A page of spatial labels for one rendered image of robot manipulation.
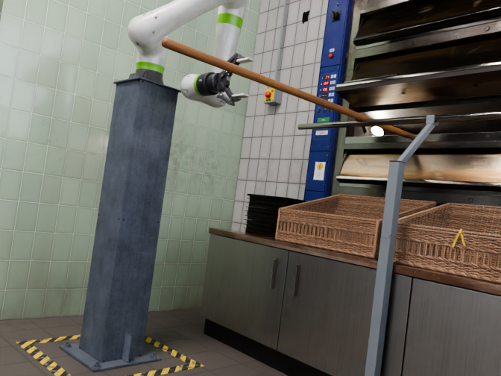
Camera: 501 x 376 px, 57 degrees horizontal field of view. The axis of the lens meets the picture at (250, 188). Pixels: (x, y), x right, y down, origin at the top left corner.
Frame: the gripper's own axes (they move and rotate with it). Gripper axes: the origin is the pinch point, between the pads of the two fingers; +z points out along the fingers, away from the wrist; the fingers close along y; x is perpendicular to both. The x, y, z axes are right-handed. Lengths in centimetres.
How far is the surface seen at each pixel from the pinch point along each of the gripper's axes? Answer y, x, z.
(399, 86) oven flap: -20, -88, 10
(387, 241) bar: 53, -39, 42
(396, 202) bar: 39, -41, 43
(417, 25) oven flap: -52, -95, 12
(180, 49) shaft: 2.1, 34.4, 7.4
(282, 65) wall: -48, -102, -86
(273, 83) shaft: 1.4, -6.6, 7.5
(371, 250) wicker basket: 58, -51, 29
